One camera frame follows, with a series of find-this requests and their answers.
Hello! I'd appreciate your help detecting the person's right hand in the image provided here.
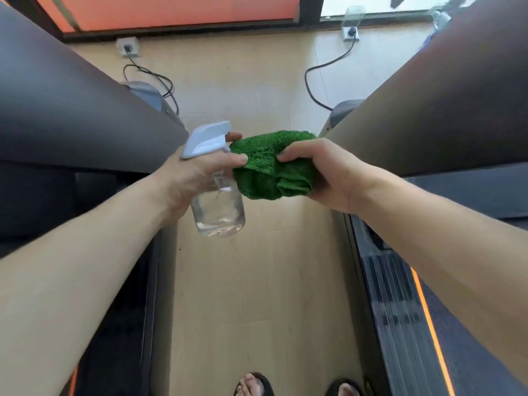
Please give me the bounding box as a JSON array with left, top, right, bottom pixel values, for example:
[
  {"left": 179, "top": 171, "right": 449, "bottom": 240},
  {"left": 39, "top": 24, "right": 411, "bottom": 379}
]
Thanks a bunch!
[{"left": 276, "top": 137, "right": 372, "bottom": 215}]

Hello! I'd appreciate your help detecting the person's left hand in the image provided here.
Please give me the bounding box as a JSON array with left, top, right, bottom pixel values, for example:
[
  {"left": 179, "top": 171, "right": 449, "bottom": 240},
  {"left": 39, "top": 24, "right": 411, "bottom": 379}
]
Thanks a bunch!
[{"left": 152, "top": 131, "right": 249, "bottom": 227}]

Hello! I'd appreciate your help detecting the clear spray bottle white trigger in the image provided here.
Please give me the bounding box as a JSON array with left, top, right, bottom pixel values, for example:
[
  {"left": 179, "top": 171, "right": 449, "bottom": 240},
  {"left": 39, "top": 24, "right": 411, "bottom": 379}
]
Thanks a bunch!
[{"left": 180, "top": 120, "right": 247, "bottom": 238}]

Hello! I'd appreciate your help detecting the green cloth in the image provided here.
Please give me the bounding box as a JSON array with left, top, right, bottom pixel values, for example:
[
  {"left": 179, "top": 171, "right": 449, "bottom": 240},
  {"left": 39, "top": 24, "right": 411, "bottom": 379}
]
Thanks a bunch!
[{"left": 229, "top": 130, "right": 319, "bottom": 201}]

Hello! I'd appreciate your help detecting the black orange-striped treadmill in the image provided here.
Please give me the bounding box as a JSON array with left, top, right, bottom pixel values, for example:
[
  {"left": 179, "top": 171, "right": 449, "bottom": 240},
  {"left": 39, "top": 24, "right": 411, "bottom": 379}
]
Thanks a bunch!
[
  {"left": 0, "top": 3, "right": 189, "bottom": 396},
  {"left": 320, "top": 0, "right": 528, "bottom": 396}
]

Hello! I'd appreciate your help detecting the person's left forearm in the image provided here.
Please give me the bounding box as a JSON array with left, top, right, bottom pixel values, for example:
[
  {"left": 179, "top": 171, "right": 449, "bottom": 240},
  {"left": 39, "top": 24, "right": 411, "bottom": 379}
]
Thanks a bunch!
[{"left": 0, "top": 173, "right": 182, "bottom": 396}]

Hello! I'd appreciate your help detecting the person's right forearm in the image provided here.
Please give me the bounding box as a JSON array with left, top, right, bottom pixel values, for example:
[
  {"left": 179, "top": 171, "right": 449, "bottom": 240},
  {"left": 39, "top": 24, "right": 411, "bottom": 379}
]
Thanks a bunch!
[{"left": 350, "top": 167, "right": 528, "bottom": 384}]

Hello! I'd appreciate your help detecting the person's left foot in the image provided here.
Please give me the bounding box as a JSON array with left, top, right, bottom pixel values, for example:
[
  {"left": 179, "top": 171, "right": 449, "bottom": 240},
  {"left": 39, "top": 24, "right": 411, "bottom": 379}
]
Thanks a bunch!
[{"left": 235, "top": 373, "right": 266, "bottom": 396}]

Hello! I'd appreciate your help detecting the white floor socket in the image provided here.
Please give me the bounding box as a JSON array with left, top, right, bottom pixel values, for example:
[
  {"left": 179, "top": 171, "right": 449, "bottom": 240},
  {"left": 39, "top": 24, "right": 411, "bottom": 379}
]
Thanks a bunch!
[{"left": 116, "top": 36, "right": 141, "bottom": 59}]

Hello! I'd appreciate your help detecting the floor socket with clear cover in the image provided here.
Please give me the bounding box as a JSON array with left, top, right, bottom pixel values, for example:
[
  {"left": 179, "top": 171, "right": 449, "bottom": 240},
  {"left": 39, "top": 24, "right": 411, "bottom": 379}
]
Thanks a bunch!
[{"left": 341, "top": 5, "right": 367, "bottom": 42}]

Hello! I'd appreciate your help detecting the orange panel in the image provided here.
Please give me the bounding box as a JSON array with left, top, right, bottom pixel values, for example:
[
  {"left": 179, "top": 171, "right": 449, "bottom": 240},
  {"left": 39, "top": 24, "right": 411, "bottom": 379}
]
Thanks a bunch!
[{"left": 32, "top": 0, "right": 302, "bottom": 34}]

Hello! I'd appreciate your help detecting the black right slipper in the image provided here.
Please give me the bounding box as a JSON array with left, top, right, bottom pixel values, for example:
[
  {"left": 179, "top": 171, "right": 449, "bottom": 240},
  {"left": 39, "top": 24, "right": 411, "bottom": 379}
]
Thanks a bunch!
[{"left": 323, "top": 378, "right": 367, "bottom": 396}]

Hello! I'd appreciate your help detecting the black slipper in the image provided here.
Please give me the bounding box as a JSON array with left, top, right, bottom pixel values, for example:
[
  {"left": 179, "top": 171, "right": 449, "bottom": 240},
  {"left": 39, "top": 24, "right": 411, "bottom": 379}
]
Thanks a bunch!
[
  {"left": 233, "top": 371, "right": 276, "bottom": 396},
  {"left": 323, "top": 378, "right": 367, "bottom": 396}
]

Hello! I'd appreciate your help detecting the black left slipper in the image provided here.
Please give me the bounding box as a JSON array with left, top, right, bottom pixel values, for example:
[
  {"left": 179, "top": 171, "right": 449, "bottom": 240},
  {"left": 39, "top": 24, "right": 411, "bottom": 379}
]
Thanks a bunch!
[{"left": 233, "top": 371, "right": 276, "bottom": 396}]

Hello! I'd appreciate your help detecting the thin black cable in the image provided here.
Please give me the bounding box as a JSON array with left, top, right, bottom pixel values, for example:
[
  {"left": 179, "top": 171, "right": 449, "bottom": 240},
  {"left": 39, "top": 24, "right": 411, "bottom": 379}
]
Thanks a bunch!
[{"left": 122, "top": 52, "right": 180, "bottom": 117}]

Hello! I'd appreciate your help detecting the black power strip cable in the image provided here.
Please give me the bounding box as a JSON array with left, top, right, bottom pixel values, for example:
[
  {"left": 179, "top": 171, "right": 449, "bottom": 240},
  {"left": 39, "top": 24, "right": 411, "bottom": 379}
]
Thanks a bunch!
[{"left": 304, "top": 36, "right": 358, "bottom": 112}]

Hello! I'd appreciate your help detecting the black window frame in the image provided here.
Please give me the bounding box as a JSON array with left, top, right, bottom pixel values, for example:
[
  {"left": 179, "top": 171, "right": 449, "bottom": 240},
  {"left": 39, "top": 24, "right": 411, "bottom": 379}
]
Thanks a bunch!
[{"left": 0, "top": 0, "right": 454, "bottom": 42}]

